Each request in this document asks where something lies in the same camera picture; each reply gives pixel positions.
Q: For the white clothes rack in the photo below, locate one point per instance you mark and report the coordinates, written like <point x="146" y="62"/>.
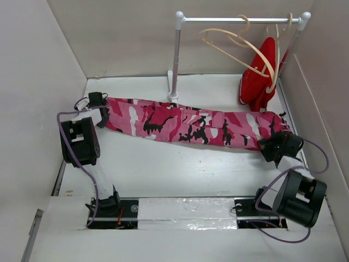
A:
<point x="172" y="74"/>

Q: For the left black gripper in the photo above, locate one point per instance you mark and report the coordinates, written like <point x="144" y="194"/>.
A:
<point x="102" y="124"/>

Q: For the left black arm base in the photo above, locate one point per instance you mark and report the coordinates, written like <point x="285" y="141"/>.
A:
<point x="114" y="213"/>

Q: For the beige hanger with red garment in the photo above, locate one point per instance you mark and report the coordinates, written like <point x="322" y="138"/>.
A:
<point x="277" y="38"/>

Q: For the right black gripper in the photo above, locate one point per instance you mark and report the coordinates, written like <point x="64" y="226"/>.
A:
<point x="277" y="139"/>

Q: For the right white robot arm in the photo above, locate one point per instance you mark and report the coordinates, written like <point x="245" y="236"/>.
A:
<point x="300" y="196"/>

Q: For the empty beige wooden hanger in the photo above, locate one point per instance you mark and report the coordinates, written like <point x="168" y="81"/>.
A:
<point x="238" y="40"/>

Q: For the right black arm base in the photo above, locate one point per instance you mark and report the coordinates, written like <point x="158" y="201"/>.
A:
<point x="244" y="210"/>

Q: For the red shorts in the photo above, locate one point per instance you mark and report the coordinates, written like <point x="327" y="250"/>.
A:
<point x="252" y="90"/>

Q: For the pink camouflage trousers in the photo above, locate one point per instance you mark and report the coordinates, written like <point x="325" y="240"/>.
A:
<point x="171" y="122"/>

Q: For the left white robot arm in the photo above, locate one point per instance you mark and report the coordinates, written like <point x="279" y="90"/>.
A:
<point x="80" y="147"/>

